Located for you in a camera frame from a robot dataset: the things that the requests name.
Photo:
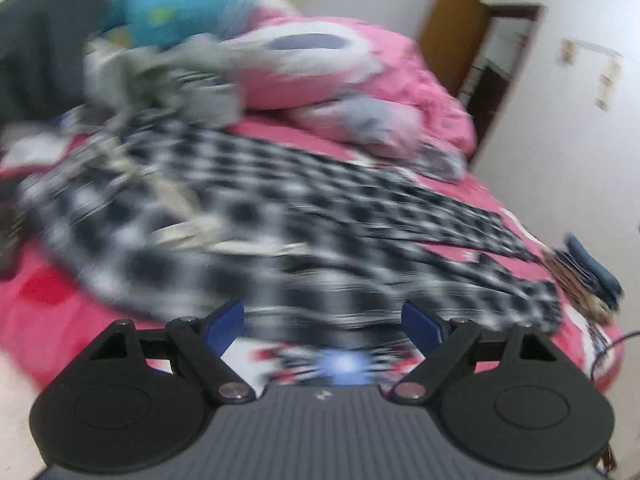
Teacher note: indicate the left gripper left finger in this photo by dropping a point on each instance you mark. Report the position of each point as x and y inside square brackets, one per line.
[199, 345]

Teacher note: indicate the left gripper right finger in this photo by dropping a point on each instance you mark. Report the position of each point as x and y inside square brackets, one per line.
[448, 348]

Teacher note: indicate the black white plaid shirt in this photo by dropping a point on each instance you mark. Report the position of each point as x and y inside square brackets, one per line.
[165, 218]

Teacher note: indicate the pink bed sheet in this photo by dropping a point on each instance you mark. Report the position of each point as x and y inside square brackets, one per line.
[46, 320]

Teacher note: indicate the folded blue jeans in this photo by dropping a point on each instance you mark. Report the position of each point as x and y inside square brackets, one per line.
[605, 284]

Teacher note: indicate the grey hoodie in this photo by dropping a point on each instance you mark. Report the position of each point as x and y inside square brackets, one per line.
[193, 80]

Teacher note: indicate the pink patterned duvet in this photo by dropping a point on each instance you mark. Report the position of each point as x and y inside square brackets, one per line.
[357, 84]

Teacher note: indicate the brown wooden door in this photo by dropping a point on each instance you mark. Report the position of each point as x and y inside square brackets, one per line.
[452, 36]

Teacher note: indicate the blue patterned pillow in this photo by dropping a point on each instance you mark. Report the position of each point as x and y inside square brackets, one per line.
[166, 23]

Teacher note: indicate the black garment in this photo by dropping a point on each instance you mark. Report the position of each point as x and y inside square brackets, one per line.
[43, 45]

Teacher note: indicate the wall hook rack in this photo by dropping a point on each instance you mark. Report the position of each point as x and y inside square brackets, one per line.
[603, 64]

